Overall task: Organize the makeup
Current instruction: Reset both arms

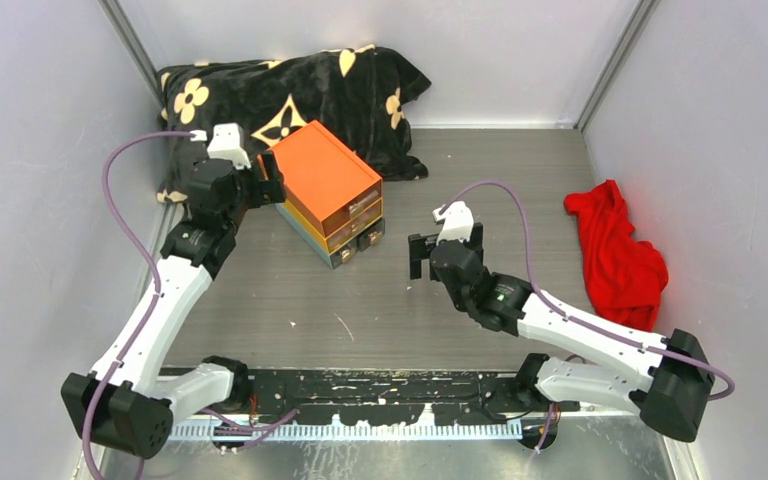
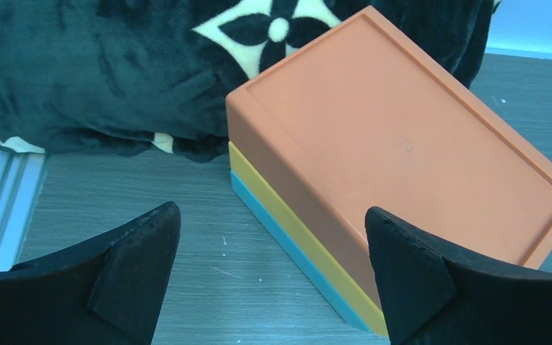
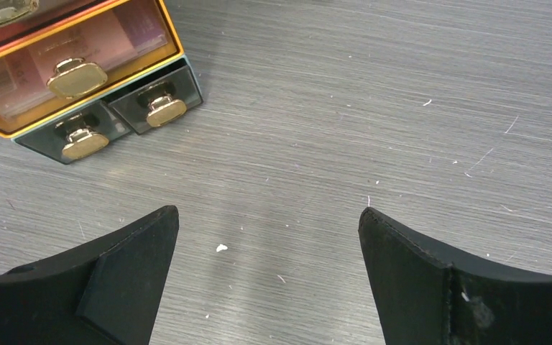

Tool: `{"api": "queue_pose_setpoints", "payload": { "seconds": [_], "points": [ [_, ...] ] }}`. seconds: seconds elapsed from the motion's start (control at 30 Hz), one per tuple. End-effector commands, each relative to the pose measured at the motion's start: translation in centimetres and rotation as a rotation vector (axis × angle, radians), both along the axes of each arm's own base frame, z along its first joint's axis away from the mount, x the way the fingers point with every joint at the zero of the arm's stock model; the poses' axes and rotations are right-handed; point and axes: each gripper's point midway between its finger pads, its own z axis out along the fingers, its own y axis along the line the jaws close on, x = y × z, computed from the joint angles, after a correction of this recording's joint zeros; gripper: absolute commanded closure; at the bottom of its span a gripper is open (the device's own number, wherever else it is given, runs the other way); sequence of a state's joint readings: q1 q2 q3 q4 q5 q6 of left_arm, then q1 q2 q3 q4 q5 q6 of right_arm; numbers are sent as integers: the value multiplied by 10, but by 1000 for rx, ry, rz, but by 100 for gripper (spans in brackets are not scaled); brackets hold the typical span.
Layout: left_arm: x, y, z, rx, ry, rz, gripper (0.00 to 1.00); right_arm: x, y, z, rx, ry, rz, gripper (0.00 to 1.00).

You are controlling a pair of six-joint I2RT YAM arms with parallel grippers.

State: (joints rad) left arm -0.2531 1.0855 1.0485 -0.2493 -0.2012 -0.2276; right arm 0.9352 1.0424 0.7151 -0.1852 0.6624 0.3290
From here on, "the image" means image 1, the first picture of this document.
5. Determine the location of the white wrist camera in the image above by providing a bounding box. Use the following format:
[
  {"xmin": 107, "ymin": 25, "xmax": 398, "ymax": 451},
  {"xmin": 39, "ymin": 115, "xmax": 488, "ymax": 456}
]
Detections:
[
  {"xmin": 207, "ymin": 123, "xmax": 251, "ymax": 170},
  {"xmin": 432, "ymin": 200, "xmax": 480, "ymax": 245}
]

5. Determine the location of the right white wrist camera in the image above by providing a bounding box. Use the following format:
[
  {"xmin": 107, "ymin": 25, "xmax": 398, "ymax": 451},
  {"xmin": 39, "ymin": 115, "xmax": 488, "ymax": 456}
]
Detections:
[{"xmin": 432, "ymin": 200, "xmax": 480, "ymax": 245}]

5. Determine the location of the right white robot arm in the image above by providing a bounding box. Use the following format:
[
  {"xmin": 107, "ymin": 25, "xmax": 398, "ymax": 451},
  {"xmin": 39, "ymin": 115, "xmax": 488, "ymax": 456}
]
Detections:
[{"xmin": 408, "ymin": 234, "xmax": 715, "ymax": 443}]

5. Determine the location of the small drawer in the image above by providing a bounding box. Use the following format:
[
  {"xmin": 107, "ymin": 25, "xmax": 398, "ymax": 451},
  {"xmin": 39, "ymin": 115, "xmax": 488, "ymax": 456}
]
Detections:
[
  {"xmin": 356, "ymin": 218, "xmax": 386, "ymax": 251},
  {"xmin": 329, "ymin": 243, "xmax": 357, "ymax": 269}
]

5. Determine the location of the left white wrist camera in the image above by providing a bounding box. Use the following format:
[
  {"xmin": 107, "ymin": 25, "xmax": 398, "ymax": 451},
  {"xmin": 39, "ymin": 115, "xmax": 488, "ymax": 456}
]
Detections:
[{"xmin": 207, "ymin": 123, "xmax": 251, "ymax": 170}]

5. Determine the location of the red cloth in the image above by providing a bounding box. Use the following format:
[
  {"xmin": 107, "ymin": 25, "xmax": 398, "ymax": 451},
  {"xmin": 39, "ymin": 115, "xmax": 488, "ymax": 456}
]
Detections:
[{"xmin": 563, "ymin": 179, "xmax": 669, "ymax": 332}]

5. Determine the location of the black floral plush blanket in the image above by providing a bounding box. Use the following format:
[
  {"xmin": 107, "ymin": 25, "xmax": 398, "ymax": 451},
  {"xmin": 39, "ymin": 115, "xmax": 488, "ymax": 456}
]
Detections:
[{"xmin": 156, "ymin": 44, "xmax": 432, "ymax": 181}]

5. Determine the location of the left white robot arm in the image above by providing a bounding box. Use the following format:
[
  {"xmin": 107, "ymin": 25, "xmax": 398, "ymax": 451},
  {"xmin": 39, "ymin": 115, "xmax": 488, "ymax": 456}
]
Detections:
[{"xmin": 61, "ymin": 151, "xmax": 286, "ymax": 460}]

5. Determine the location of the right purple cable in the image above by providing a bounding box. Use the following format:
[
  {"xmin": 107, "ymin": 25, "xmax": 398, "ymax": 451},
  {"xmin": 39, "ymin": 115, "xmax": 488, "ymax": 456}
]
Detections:
[{"xmin": 436, "ymin": 180, "xmax": 736, "ymax": 402}]

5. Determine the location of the orange drawer organizer box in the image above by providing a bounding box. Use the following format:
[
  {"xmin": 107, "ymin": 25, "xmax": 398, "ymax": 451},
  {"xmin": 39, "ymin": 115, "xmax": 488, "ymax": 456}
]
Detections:
[{"xmin": 267, "ymin": 121, "xmax": 384, "ymax": 269}]

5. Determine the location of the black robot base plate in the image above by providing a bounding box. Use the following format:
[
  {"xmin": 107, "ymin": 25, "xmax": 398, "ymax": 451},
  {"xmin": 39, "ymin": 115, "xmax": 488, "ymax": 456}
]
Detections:
[{"xmin": 209, "ymin": 369, "xmax": 547, "ymax": 427}]

